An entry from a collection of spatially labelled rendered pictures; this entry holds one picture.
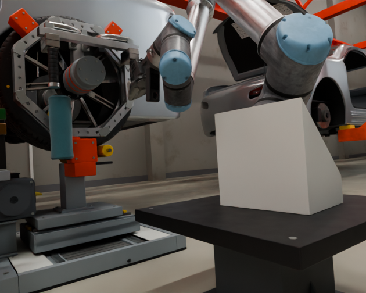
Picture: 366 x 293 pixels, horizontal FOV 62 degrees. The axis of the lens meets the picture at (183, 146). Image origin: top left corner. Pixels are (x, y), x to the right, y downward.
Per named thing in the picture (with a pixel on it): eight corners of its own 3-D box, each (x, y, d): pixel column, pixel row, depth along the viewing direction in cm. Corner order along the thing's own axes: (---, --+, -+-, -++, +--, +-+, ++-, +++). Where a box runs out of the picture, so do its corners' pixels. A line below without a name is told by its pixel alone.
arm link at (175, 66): (192, 90, 91) (191, 64, 98) (192, 59, 81) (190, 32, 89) (160, 91, 91) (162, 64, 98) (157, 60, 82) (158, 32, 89)
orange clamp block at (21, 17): (35, 31, 138) (19, 14, 134) (39, 24, 131) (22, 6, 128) (24, 40, 134) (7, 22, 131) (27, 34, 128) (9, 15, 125)
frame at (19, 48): (130, 137, 161) (124, 36, 163) (136, 136, 156) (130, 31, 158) (14, 139, 129) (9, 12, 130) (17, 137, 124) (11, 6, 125)
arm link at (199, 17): (192, 6, 141) (158, 114, 102) (191, -22, 131) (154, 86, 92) (216, 8, 140) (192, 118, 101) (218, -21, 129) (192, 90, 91)
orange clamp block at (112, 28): (108, 47, 159) (117, 35, 162) (115, 42, 152) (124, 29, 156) (97, 38, 155) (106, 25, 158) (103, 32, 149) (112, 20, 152)
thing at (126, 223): (111, 222, 186) (111, 206, 186) (140, 232, 157) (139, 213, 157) (20, 240, 156) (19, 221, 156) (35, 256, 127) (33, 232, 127)
